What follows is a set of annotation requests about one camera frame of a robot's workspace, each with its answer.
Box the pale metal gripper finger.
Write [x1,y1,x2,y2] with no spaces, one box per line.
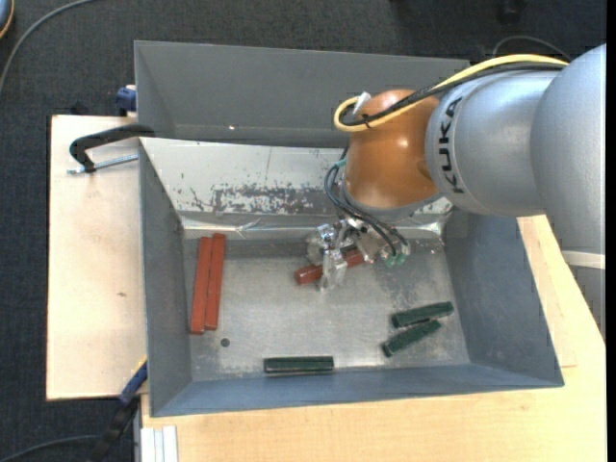
[316,225,337,293]
[332,249,349,287]

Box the red-brown block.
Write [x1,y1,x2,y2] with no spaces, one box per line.
[294,249,368,287]
[203,232,228,332]
[188,236,214,336]

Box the grey metal bin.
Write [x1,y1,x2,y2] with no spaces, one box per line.
[133,39,566,419]

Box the dark green flat block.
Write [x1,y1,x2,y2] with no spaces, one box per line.
[381,319,444,359]
[263,355,336,376]
[390,300,455,330]

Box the pale wood flat board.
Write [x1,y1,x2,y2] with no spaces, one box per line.
[45,114,579,402]

